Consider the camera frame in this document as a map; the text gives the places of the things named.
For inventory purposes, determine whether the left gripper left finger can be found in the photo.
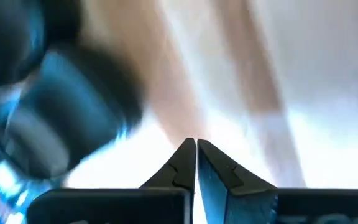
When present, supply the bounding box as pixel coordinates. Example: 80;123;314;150
140;138;198;194

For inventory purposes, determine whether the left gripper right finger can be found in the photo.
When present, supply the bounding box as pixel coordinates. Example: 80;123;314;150
196;138;278;224

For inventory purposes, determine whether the black rubber slide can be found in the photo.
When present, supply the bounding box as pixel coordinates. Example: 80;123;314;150
0;0;83;91
0;46;145;181

